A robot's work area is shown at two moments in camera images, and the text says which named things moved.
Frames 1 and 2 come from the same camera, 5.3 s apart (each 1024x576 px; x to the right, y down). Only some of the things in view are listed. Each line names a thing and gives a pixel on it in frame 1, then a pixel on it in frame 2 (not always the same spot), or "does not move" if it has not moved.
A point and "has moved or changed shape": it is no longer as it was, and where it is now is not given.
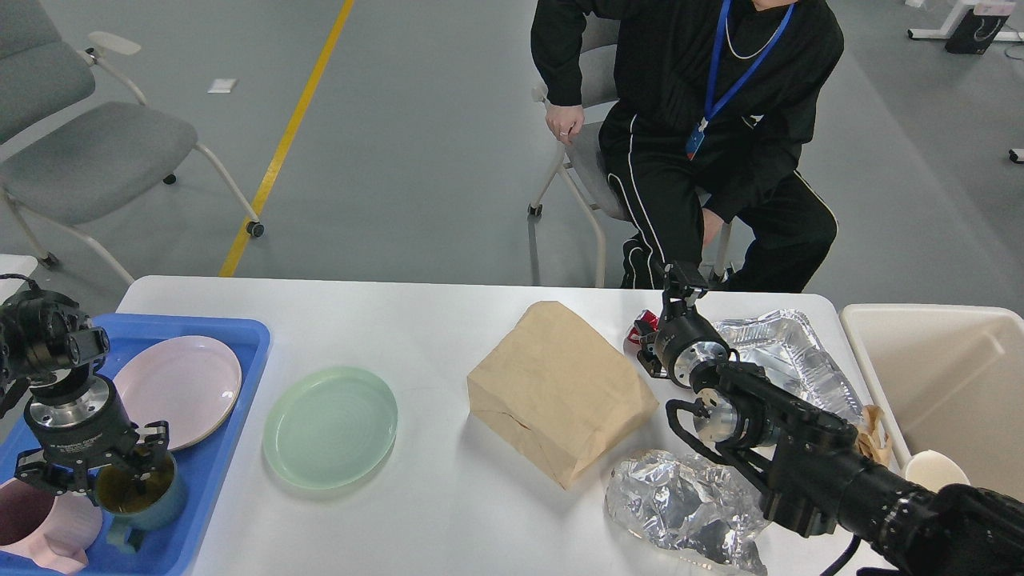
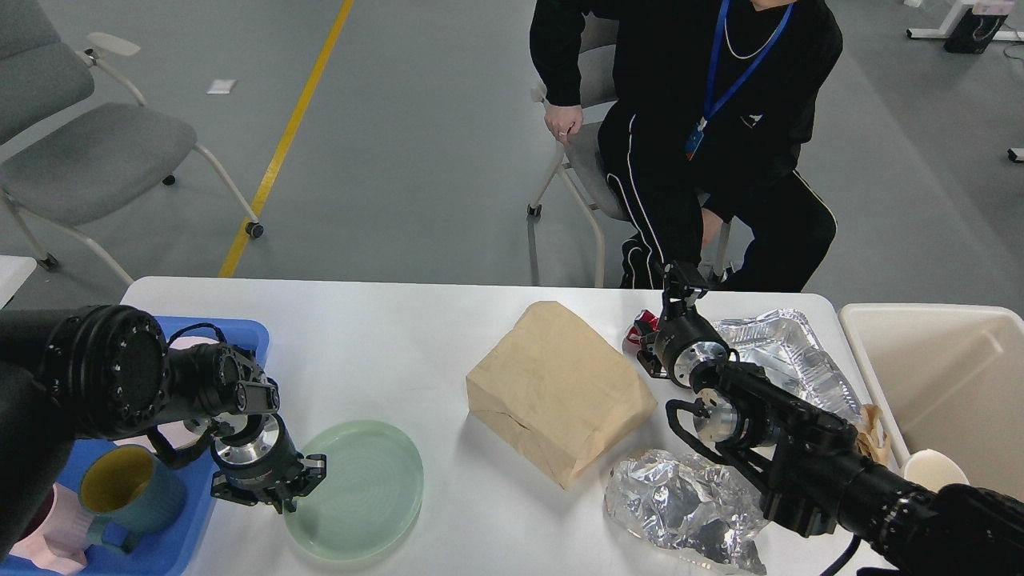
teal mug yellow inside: x=145 y=494 has moved or changed shape
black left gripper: x=77 y=438 to x=259 y=461
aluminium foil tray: x=786 y=344 does not move
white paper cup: x=933 y=469 does not move
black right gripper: x=683 y=340 does not move
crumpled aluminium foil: x=692 y=504 does not move
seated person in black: x=711 y=104 does not move
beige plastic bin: x=945 y=378 does not move
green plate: x=329 y=427 to x=370 y=498
